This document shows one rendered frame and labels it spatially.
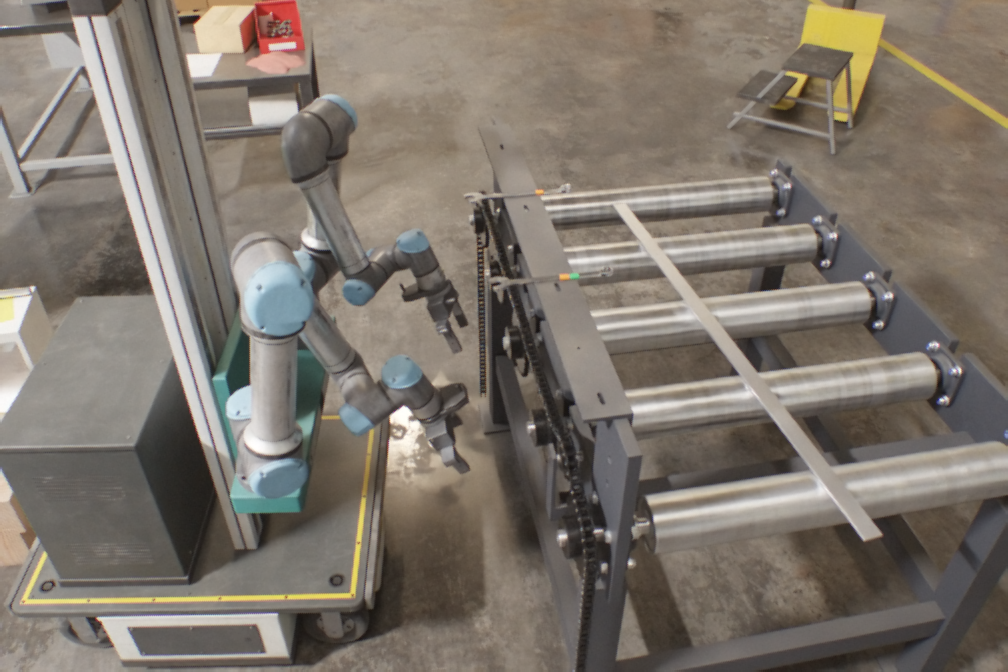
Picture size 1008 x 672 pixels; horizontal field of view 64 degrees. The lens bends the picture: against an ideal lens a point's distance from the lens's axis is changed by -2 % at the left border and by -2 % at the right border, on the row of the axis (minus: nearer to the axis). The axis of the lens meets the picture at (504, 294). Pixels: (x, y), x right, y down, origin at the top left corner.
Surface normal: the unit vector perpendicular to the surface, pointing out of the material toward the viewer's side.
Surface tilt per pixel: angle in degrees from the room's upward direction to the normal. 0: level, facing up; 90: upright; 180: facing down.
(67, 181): 0
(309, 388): 0
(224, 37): 90
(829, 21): 90
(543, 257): 0
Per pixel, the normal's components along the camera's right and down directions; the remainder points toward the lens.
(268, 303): 0.47, 0.41
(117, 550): 0.04, 0.59
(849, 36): -0.45, 0.53
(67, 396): 0.00, -0.81
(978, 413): -0.98, 0.11
